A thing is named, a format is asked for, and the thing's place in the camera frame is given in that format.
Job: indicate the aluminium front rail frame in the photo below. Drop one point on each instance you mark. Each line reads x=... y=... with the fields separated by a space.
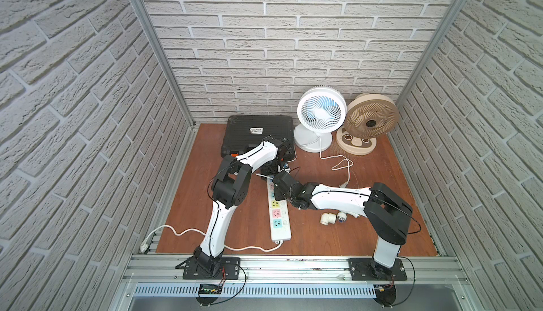
x=424 y=272

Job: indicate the black plastic tool case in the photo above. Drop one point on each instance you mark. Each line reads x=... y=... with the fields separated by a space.
x=238 y=139

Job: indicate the aluminium corner post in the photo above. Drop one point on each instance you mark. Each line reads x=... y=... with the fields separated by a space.
x=440 y=33
x=155 y=43

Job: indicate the white desk fan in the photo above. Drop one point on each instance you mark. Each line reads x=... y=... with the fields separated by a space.
x=320 y=111

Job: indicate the aluminium corner post left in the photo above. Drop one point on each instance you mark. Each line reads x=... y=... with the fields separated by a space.
x=155 y=43

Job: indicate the white faucet shaped fitting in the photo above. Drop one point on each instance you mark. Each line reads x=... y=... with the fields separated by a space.
x=343 y=216

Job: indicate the white vented cable duct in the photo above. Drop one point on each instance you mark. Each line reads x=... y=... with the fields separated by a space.
x=186 y=290

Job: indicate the aluminium corner post right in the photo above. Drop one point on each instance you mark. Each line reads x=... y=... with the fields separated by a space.
x=440 y=33

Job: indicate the white power strip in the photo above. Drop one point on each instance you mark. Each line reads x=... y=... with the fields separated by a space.
x=280 y=227

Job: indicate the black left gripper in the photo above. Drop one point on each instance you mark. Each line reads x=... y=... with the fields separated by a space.
x=273 y=168

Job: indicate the beige bear desk fan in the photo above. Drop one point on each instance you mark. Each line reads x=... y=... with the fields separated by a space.
x=368 y=117

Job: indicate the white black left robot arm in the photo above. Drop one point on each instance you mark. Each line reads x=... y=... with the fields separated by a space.
x=229 y=189

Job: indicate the white label sticker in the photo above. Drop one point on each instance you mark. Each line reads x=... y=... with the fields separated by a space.
x=256 y=130

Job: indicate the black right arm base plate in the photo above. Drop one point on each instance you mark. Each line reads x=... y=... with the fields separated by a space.
x=367 y=269

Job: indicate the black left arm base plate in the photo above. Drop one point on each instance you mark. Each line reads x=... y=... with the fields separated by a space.
x=226 y=268

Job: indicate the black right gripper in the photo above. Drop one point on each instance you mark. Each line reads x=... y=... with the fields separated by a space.
x=278 y=182

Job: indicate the white cylindrical adapter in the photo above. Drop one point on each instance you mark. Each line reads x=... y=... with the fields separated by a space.
x=327 y=219

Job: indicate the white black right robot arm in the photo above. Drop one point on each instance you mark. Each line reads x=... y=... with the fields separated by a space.
x=388 y=213

